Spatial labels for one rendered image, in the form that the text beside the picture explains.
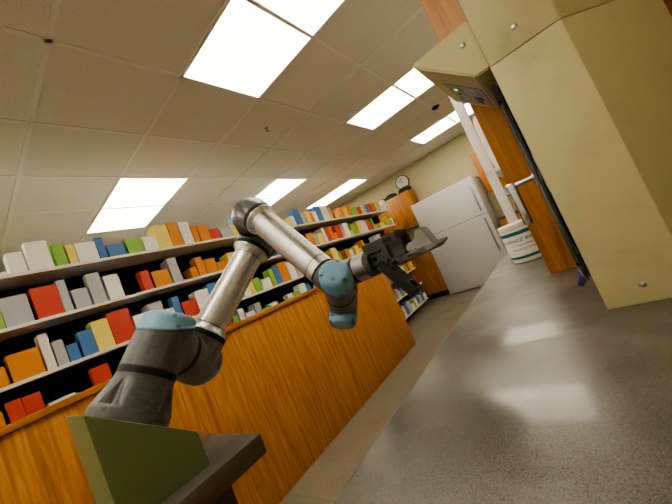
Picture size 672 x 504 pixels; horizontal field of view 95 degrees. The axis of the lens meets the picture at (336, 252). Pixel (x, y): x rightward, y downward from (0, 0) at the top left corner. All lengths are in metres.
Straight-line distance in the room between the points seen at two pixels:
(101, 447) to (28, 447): 1.29
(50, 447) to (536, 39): 2.12
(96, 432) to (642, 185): 0.94
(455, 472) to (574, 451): 0.11
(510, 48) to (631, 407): 0.55
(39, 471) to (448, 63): 2.04
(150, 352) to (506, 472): 0.64
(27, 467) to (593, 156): 2.10
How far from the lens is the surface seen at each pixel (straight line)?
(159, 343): 0.77
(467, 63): 0.72
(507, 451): 0.42
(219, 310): 0.92
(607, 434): 0.42
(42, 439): 1.98
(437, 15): 1.19
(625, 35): 0.77
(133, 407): 0.74
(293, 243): 0.78
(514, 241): 1.35
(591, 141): 0.67
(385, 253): 0.78
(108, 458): 0.70
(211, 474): 0.71
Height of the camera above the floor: 1.18
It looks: 4 degrees up
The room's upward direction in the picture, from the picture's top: 23 degrees counter-clockwise
